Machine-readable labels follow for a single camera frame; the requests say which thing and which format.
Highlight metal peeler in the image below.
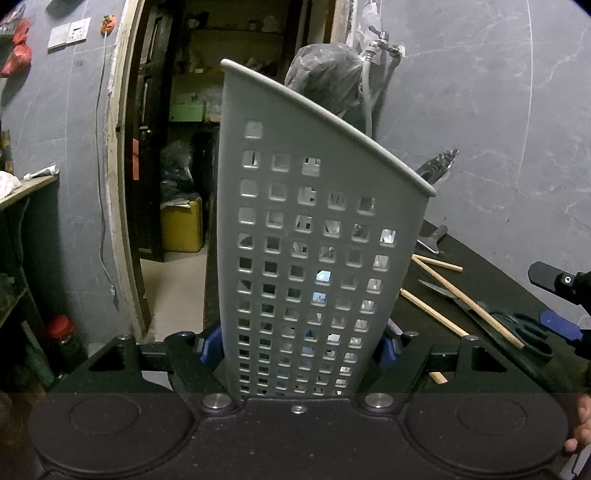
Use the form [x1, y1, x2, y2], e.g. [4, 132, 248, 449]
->
[417, 224, 450, 256]

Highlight white hose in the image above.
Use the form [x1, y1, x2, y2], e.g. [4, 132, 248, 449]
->
[361, 44, 400, 140]

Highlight wooden shelf unit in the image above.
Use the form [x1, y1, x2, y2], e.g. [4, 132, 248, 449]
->
[0, 175, 61, 372]

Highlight white perforated plastic basket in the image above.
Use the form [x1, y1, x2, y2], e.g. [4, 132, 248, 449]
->
[216, 58, 437, 398]

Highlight white cloth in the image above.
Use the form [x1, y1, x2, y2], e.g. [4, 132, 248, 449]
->
[0, 170, 22, 199]

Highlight plain wooden chopstick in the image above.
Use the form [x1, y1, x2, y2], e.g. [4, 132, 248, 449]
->
[412, 255, 464, 272]
[427, 268, 526, 350]

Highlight white wall switch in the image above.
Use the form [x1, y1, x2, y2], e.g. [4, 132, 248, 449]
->
[47, 17, 92, 51]

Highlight green-handled scissors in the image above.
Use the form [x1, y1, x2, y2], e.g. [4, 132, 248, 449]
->
[480, 310, 555, 361]

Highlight grey plastic bag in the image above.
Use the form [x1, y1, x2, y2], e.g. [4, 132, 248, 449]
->
[284, 43, 371, 136]

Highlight green box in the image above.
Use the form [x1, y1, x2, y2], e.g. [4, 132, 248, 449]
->
[168, 103, 206, 122]

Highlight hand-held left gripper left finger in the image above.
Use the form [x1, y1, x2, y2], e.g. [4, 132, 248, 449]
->
[48, 323, 241, 412]

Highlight metal spoon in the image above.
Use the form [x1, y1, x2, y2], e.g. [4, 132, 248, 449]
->
[414, 149, 461, 186]

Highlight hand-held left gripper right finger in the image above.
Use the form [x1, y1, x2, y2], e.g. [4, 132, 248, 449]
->
[355, 331, 550, 412]

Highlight grey wall cable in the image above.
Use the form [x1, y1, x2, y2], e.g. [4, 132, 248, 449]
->
[94, 32, 116, 297]

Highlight red-lidded jar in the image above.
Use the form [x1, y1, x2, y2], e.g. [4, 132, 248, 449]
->
[45, 315, 77, 359]

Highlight metal faucet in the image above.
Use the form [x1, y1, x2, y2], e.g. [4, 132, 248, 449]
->
[365, 25, 408, 64]

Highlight person's right hand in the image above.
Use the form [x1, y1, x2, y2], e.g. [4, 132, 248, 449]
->
[564, 394, 591, 453]

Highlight yellow plastic container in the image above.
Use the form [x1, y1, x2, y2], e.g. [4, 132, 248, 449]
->
[160, 196, 204, 253]

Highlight black plastic bag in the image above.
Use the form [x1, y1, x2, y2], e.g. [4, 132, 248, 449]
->
[160, 134, 221, 204]

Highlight white tube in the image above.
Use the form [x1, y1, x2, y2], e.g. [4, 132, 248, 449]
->
[23, 165, 61, 181]

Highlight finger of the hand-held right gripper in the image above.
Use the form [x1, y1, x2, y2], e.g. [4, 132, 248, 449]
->
[540, 310, 591, 344]
[529, 261, 591, 317]

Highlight pale door frame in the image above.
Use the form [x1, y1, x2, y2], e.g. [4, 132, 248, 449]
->
[105, 0, 154, 340]

